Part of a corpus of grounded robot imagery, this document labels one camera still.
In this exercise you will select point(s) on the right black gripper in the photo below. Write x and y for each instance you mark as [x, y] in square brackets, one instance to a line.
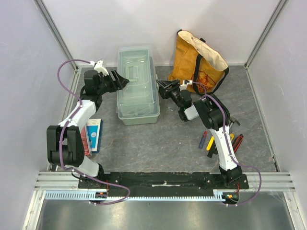
[169, 88]

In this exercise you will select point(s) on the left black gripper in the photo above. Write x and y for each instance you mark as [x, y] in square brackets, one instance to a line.
[122, 82]

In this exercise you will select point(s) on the green plastic tool box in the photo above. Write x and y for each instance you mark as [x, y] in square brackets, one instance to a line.
[138, 102]

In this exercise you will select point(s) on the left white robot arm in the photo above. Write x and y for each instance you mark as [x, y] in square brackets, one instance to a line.
[64, 141]

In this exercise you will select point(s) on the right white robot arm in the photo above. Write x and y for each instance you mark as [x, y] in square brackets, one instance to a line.
[215, 117]

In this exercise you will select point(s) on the yellow tote bag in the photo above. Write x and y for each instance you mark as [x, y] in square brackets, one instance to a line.
[195, 60]

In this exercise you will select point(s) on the blue white box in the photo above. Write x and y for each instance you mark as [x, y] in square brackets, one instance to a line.
[94, 129]

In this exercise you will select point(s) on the blue red screwdriver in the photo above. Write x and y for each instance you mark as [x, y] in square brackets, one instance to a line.
[202, 141]

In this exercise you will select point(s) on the red box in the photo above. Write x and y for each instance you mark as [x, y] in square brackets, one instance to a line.
[86, 142]

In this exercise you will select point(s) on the claw hammer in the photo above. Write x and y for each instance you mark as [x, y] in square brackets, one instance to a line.
[233, 121]

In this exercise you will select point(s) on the black rubber mallet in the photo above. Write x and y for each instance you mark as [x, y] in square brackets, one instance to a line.
[212, 151]

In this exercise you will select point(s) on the red black utility knife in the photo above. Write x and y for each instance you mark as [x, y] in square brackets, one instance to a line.
[237, 142]

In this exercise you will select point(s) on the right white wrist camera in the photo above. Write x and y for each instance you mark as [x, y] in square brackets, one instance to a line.
[185, 84]

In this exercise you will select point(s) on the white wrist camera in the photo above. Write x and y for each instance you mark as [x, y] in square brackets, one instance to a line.
[99, 67]
[185, 84]

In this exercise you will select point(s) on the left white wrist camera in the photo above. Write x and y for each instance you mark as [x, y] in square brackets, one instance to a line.
[99, 67]

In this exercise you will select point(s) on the yellow handled screwdriver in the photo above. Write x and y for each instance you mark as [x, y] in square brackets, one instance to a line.
[210, 143]

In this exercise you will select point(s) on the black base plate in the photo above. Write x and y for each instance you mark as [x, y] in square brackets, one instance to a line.
[161, 185]

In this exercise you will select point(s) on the blue cable duct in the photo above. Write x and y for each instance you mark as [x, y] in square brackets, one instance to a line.
[94, 196]

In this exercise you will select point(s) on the aluminium frame rail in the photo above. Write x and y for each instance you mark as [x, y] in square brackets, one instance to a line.
[271, 181]

